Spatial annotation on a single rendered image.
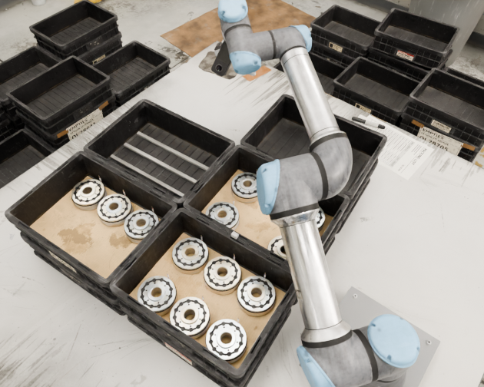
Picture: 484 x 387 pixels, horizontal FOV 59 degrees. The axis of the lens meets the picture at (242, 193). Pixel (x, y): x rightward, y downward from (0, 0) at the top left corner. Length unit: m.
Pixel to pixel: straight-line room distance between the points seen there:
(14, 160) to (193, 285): 1.51
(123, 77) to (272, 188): 1.81
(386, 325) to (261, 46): 0.74
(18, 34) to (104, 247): 2.87
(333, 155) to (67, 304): 0.90
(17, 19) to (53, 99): 1.85
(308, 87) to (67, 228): 0.82
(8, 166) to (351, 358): 1.96
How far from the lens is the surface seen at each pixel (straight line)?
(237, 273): 1.19
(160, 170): 1.46
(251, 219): 1.31
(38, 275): 1.50
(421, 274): 1.49
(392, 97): 2.56
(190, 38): 3.57
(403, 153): 1.79
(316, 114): 1.06
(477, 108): 2.49
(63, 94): 2.41
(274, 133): 1.56
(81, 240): 1.35
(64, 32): 2.88
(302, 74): 1.11
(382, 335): 1.03
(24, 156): 2.49
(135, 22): 3.84
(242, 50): 1.14
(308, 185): 0.95
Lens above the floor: 1.92
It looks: 53 degrees down
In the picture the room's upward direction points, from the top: 1 degrees clockwise
